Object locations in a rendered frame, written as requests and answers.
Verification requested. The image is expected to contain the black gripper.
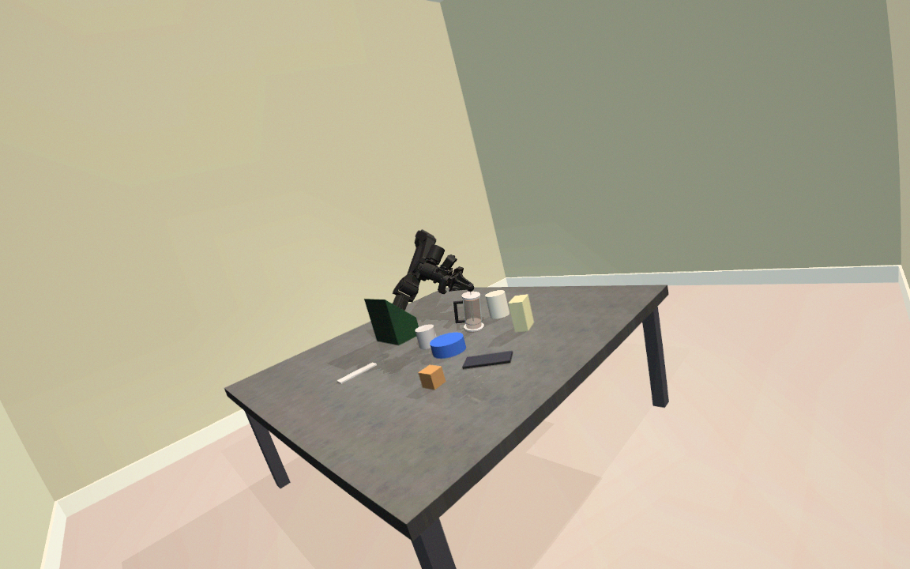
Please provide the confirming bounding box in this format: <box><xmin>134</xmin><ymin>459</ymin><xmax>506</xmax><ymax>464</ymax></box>
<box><xmin>431</xmin><ymin>266</ymin><xmax>473</xmax><ymax>294</ymax></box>

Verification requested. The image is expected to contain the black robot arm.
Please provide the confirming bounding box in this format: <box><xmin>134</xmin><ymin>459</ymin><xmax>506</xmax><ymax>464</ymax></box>
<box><xmin>392</xmin><ymin>229</ymin><xmax>457</xmax><ymax>311</ymax></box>

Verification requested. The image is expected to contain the orange block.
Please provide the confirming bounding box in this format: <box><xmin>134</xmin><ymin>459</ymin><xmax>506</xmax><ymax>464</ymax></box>
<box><xmin>418</xmin><ymin>365</ymin><xmax>446</xmax><ymax>390</ymax></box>

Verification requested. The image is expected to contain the cream cylinder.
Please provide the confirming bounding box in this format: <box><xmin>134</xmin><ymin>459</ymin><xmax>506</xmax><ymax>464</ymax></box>
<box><xmin>486</xmin><ymin>290</ymin><xmax>510</xmax><ymax>319</ymax></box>

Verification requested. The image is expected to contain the pale yellow block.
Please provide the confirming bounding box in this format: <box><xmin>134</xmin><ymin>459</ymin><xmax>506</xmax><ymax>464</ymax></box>
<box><xmin>509</xmin><ymin>295</ymin><xmax>534</xmax><ymax>333</ymax></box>

